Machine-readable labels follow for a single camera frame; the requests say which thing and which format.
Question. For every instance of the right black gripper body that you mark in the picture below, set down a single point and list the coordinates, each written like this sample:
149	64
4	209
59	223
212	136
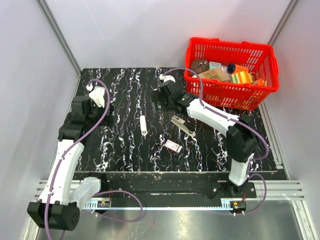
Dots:
165	104

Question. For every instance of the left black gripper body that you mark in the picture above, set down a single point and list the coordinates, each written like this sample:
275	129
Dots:
108	120

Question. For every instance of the white staple remover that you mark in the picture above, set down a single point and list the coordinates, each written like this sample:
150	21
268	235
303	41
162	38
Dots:
143	125

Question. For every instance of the red white staple box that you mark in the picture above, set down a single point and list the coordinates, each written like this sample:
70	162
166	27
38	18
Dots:
173	146

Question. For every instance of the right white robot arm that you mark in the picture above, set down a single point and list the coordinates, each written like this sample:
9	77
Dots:
241	142

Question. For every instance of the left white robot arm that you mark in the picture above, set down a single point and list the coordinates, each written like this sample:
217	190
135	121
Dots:
58	208

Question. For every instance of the brown round object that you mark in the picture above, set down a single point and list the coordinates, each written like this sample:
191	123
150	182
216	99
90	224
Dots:
200	65

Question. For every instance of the teal white small box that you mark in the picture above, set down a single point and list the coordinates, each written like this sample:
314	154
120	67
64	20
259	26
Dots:
213	65

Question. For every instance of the brown cardboard box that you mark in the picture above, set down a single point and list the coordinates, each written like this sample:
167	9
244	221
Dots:
215	74

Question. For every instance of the dark blue bottle cap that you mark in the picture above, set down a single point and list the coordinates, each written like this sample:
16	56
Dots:
231	68

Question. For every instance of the yellow green striped box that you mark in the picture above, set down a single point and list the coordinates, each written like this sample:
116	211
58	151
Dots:
241	77

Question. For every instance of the orange package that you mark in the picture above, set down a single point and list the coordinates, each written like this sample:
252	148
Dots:
260	82

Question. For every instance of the red plastic basket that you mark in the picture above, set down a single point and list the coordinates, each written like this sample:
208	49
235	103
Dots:
257	57

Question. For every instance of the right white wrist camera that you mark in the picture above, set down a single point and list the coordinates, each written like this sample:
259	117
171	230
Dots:
165	78

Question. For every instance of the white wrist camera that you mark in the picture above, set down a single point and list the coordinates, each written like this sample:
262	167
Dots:
165	78
97	94

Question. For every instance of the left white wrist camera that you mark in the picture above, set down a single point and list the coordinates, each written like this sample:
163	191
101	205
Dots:
97	94

